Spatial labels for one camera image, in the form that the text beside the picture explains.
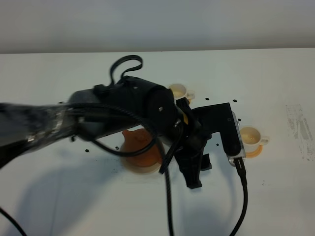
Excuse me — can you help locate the thin black left cable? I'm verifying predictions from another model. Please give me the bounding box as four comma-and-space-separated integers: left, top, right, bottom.
71, 54, 184, 175

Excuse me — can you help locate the brown clay teapot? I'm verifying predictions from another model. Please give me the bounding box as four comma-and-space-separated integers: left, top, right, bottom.
122, 127, 166, 170

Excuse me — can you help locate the beige round teapot coaster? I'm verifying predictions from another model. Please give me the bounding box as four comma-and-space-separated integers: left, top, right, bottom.
120, 145, 162, 175

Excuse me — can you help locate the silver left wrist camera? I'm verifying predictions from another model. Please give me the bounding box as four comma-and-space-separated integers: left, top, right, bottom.
191, 102, 247, 168

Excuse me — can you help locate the orange coaster near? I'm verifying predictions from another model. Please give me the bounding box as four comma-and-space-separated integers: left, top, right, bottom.
246, 145, 263, 158

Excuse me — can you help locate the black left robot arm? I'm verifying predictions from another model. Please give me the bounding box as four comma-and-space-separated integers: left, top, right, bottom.
0, 76, 209, 189

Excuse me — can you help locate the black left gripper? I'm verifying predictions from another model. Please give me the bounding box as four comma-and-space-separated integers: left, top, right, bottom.
98, 76, 212, 189

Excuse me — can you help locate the white teacup near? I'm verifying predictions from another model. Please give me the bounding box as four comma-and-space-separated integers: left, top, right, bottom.
240, 126, 270, 153

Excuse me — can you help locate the braided black camera cable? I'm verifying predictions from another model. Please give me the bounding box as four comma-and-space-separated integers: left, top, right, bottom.
73, 103, 249, 236

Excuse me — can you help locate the white teacup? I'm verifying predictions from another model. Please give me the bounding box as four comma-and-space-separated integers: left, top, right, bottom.
168, 84, 195, 100
240, 126, 270, 153

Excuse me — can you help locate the white teacup far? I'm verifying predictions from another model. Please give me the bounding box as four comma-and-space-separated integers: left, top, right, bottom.
168, 84, 195, 100

